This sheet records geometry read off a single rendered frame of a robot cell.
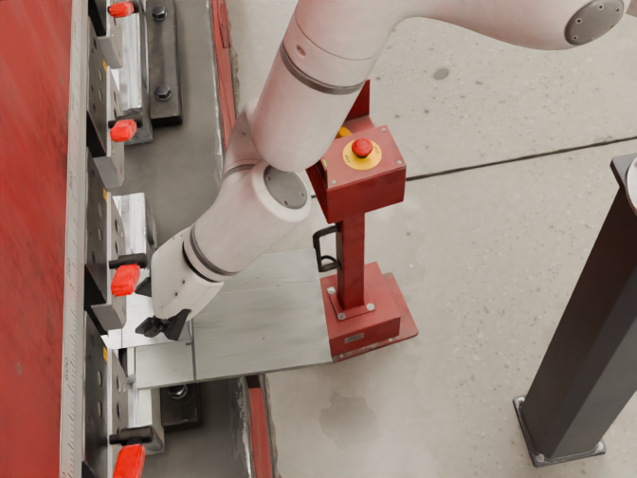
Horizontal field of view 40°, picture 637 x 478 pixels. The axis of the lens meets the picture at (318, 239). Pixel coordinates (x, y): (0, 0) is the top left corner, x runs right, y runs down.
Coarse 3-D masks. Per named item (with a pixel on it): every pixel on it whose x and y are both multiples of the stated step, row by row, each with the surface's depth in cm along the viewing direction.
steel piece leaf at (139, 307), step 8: (128, 296) 122; (136, 296) 122; (144, 296) 122; (128, 304) 122; (136, 304) 121; (144, 304) 121; (152, 304) 121; (128, 312) 121; (136, 312) 121; (144, 312) 121; (152, 312) 121; (128, 320) 120; (136, 320) 120; (128, 328) 120; (184, 328) 119; (128, 336) 119; (136, 336) 119; (160, 336) 119; (184, 336) 119; (128, 344) 118; (136, 344) 118; (144, 344) 118
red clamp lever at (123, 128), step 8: (112, 120) 106; (120, 120) 102; (128, 120) 101; (136, 120) 105; (112, 128) 100; (120, 128) 98; (128, 128) 99; (136, 128) 106; (112, 136) 98; (120, 136) 98; (128, 136) 98
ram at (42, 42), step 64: (0, 0) 69; (64, 0) 93; (0, 64) 67; (64, 64) 89; (0, 128) 65; (64, 128) 85; (0, 192) 63; (64, 192) 82; (0, 256) 61; (64, 256) 79; (0, 320) 59; (64, 320) 76; (0, 384) 58; (0, 448) 56
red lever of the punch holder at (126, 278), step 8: (120, 256) 95; (128, 256) 95; (136, 256) 95; (144, 256) 95; (112, 264) 95; (120, 264) 95; (128, 264) 94; (136, 264) 94; (144, 264) 95; (120, 272) 90; (128, 272) 90; (136, 272) 91; (120, 280) 88; (128, 280) 88; (136, 280) 90; (112, 288) 87; (120, 288) 87; (128, 288) 87
